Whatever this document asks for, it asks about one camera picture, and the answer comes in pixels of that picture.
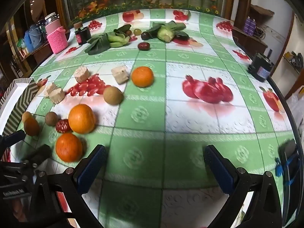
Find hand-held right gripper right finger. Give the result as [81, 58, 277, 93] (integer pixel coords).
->
[203, 144, 283, 228]

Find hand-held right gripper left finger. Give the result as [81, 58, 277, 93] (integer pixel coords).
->
[31, 144, 107, 228]

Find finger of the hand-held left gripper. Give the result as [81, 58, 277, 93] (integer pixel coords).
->
[20, 144, 52, 169]
[0, 129, 26, 148]

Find small orange-brown fruit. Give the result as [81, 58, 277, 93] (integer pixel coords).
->
[24, 117, 40, 136]

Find dark orange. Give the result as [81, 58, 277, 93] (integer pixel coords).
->
[55, 133, 83, 162]
[131, 66, 154, 87]

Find white box with striped rim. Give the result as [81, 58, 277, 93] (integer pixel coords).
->
[0, 77, 40, 138]

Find red strawberry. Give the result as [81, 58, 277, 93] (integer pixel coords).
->
[55, 119, 72, 134]

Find light orange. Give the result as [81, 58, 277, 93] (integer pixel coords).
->
[68, 104, 96, 134]

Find small beige bread cube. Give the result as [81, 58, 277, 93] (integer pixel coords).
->
[46, 82, 59, 93]

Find brown kiwi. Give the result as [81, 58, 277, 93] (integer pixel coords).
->
[103, 86, 124, 105]

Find wooden cabinet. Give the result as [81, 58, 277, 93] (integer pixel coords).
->
[22, 40, 55, 66]

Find blue thermos jug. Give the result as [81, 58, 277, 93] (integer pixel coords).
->
[24, 32, 32, 53]

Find grey-blue thermos jug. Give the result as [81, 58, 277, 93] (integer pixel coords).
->
[30, 25, 48, 50]

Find pink knit-sleeved bottle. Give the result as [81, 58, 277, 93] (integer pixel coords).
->
[44, 13, 69, 54]

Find dark jar with pink label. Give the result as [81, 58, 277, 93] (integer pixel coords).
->
[75, 27, 92, 45]

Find dark green leafy vegetable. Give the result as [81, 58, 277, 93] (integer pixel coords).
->
[84, 34, 110, 55]

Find green banana bunch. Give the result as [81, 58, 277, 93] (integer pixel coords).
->
[107, 34, 131, 48]

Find bok choy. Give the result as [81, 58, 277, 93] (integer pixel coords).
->
[146, 21, 187, 43]

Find dark object with blue strap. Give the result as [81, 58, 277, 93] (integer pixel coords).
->
[275, 139, 301, 186]

